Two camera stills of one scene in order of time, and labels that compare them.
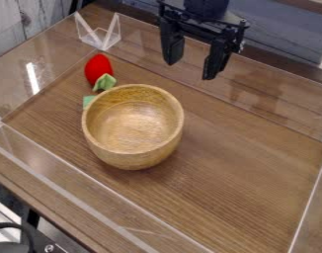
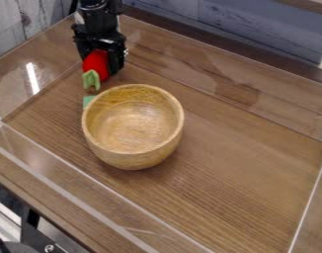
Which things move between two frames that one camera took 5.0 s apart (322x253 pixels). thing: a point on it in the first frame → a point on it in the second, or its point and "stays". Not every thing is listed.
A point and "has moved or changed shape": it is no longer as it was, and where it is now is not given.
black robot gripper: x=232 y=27 → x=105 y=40
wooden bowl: x=133 y=125 stays
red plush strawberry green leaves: x=99 y=74 has moved or changed shape
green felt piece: x=87 y=100 stays
